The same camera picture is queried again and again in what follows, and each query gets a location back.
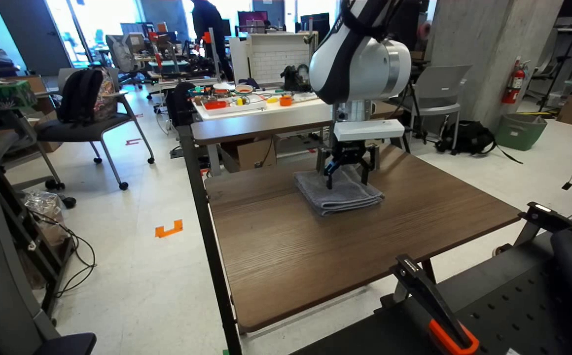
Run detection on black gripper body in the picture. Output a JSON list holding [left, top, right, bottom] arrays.
[[328, 137, 379, 171]]

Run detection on grey towel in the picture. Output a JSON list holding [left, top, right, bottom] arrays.
[[292, 167, 387, 218]]

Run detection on cardboard box under desk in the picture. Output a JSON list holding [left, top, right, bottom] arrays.
[[219, 137, 278, 175]]

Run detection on wooden desk with grey legs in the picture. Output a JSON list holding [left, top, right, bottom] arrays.
[[190, 98, 410, 176]]

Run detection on black kettle-shaped object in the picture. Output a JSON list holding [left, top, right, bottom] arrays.
[[278, 62, 314, 96]]

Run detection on white tray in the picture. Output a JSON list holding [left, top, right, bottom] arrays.
[[191, 84, 335, 123]]

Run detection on black backpack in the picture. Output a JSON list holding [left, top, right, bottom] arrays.
[[434, 119, 499, 159]]

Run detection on light grey plastic chair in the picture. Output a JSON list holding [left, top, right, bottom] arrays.
[[408, 64, 474, 155]]

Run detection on white perforated panel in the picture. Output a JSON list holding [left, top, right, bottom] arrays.
[[227, 31, 322, 88]]

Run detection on flat orange item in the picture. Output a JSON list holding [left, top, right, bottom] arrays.
[[203, 98, 233, 113]]

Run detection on large black monitor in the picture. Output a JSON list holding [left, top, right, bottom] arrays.
[[403, 0, 430, 56]]

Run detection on orange black bar clamp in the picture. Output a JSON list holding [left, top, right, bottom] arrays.
[[381, 253, 483, 355], [513, 200, 572, 251]]

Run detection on green plastic bin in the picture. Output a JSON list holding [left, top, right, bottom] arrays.
[[493, 113, 550, 153]]

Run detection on monitor with pink screen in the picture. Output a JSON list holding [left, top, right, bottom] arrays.
[[235, 9, 272, 36]]

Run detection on concrete column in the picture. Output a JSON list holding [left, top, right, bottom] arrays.
[[424, 0, 566, 131]]

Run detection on black bag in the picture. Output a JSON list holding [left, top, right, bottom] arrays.
[[164, 82, 199, 131]]

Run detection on orange floor tape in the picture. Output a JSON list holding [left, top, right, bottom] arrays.
[[152, 218, 188, 242]]

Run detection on red fire extinguisher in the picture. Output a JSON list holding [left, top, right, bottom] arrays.
[[499, 56, 531, 109]]

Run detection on person in dark clothes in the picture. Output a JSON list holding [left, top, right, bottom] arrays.
[[190, 0, 237, 84]]

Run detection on black perforated robot stand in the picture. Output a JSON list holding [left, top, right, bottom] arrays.
[[292, 210, 572, 355]]

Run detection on grey mesh office chair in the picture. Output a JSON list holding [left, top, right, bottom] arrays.
[[105, 31, 152, 90]]

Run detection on black jacket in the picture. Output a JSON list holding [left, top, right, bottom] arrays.
[[55, 68, 107, 127]]

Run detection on black office chair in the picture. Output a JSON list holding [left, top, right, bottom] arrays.
[[34, 78, 158, 194]]

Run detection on clear plastic bag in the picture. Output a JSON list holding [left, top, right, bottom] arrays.
[[20, 190, 67, 228]]

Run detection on black metal cart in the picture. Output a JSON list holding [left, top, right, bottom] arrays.
[[0, 78, 81, 318]]

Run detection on green crate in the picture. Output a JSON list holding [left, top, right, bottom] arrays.
[[0, 78, 36, 109]]

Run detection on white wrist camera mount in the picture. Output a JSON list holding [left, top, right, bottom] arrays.
[[332, 119, 406, 143]]

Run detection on black metal table frame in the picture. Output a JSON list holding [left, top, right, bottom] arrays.
[[176, 123, 245, 355]]

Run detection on black floor cables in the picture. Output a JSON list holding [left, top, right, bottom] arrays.
[[51, 222, 99, 301]]

